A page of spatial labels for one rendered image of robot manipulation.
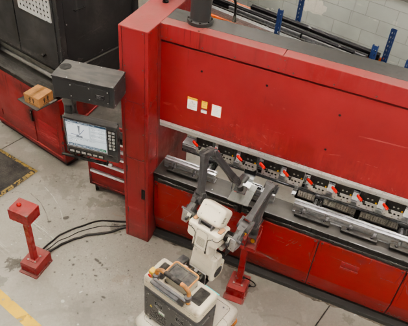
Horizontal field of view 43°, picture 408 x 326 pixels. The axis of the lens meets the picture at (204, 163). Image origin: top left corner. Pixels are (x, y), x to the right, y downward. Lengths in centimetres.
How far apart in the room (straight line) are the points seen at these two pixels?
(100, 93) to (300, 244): 212
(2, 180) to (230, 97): 304
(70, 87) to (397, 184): 254
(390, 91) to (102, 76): 205
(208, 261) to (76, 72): 175
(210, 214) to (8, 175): 302
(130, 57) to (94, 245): 210
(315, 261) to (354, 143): 126
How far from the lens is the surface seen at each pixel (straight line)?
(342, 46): 585
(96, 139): 422
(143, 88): 412
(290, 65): 375
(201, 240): 388
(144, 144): 445
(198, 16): 394
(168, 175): 472
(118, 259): 520
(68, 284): 508
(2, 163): 635
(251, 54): 380
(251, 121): 411
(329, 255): 464
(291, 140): 410
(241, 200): 438
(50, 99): 547
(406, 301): 487
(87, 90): 400
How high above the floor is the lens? 408
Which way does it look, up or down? 41 degrees down
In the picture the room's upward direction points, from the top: 5 degrees clockwise
